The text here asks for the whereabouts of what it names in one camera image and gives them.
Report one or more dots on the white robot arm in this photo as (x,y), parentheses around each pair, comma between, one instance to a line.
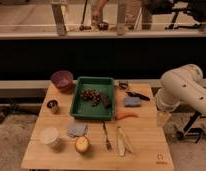
(182,85)

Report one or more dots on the purple bowl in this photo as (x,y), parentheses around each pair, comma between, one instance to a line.
(62,80)

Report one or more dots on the dark brown block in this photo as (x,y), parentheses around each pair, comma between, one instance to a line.
(105,100)

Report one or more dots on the green plastic tray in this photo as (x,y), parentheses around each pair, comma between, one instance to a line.
(81,109)

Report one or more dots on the bunch of dark grapes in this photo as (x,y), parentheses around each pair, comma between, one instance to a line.
(92,95)

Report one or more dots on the blue sponge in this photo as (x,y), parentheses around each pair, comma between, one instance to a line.
(131,101)

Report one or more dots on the orange carrot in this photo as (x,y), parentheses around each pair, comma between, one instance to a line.
(125,115)

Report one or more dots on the grey blue cloth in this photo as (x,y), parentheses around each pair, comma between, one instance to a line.
(77,129)

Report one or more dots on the small dark tin can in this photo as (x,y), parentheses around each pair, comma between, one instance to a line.
(52,105)

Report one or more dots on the metal fork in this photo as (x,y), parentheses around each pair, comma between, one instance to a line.
(108,143)

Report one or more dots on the white plastic cup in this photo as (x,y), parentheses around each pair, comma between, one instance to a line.
(50,137)

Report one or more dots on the person in background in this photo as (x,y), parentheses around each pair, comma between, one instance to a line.
(132,11)

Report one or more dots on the black machine base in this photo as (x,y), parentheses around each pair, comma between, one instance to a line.
(194,8)

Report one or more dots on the dark ring object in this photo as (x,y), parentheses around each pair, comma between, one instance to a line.
(123,85)

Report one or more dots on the black handled knife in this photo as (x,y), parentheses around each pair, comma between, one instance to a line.
(135,94)

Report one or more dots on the right metal post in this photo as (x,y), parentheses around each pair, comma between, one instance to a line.
(121,16)

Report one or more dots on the metal post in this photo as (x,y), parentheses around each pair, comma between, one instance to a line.
(58,18)
(121,16)

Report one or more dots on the left metal post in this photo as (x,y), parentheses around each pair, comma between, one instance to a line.
(58,18)

